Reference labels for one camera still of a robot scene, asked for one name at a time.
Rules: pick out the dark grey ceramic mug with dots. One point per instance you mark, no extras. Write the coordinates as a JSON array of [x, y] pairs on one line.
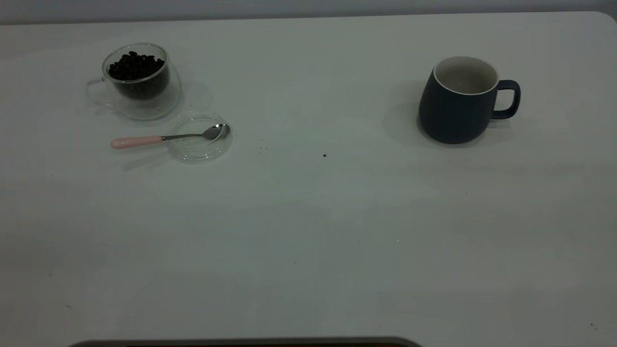
[[453, 115]]

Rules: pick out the clear round glass lid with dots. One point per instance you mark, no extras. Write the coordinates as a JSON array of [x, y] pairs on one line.
[[197, 153]]

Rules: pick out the heap of coffee beans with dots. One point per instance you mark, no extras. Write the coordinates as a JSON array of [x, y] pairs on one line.
[[137, 70]]

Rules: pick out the clear double-wall glass cup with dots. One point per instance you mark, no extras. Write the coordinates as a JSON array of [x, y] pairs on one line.
[[166, 103]]

